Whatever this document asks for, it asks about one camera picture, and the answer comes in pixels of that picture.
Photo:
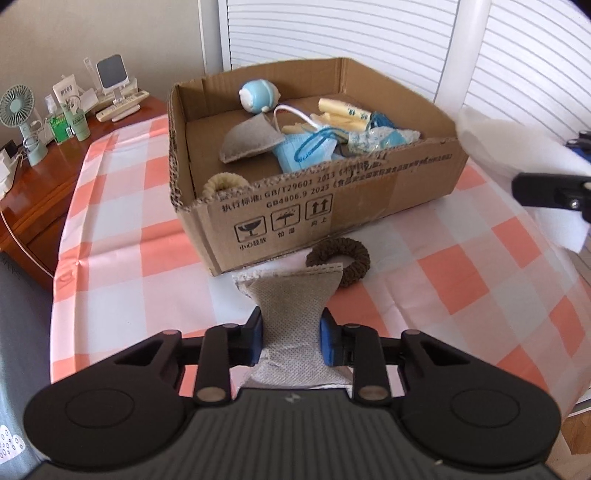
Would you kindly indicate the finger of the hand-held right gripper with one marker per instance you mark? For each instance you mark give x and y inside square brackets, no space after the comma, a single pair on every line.
[582,141]
[545,189]

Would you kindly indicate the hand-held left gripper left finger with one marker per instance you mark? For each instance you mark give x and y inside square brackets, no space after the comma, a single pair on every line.
[256,337]

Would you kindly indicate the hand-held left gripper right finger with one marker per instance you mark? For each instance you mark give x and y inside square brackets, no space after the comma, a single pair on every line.
[328,341]

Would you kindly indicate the grey fabric sachet bag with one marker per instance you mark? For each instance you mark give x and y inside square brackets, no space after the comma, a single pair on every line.
[249,143]
[291,314]

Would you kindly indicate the brown cardboard box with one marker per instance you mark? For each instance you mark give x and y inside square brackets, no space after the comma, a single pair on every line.
[369,198]

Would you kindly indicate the cream hair scrunchie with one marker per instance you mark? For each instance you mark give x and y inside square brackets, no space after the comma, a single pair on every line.
[221,180]

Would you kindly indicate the blue face mask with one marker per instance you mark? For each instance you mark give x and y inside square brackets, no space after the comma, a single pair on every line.
[291,154]

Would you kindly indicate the brown hair scrunchie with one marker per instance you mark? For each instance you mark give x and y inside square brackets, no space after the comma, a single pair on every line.
[360,258]

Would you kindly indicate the white curved pole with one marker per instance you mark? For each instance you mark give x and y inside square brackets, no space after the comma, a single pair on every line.
[466,46]

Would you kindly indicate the orange white checked tablecloth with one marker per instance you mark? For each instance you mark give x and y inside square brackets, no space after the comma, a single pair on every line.
[138,230]

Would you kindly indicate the cream folded cloth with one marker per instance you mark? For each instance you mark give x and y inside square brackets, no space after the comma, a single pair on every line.
[295,127]

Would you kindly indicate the cream printed pouch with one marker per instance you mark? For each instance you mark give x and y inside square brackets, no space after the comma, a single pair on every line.
[341,110]

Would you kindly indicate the dark grey printed cloth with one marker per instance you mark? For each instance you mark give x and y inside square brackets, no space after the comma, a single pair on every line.
[18,369]

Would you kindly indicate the blue round plush toy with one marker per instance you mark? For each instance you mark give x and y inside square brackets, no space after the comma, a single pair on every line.
[258,94]

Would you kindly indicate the wooden nightstand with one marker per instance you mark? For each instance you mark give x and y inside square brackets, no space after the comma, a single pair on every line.
[46,194]

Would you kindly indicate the white remote control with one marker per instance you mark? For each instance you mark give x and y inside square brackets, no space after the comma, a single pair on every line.
[124,102]

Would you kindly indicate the white tube green cap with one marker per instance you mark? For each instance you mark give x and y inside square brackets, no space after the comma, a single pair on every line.
[81,127]

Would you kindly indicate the white louvered doors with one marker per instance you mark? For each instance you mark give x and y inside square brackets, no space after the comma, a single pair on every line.
[323,27]

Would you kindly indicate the clear bottle green label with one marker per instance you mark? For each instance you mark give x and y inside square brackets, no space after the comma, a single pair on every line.
[60,129]

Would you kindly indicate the white stand with dark screen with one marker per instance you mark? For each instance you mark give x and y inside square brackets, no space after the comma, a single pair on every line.
[111,71]

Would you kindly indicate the green mini desk fan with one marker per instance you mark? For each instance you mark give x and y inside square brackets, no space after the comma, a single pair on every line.
[18,106]

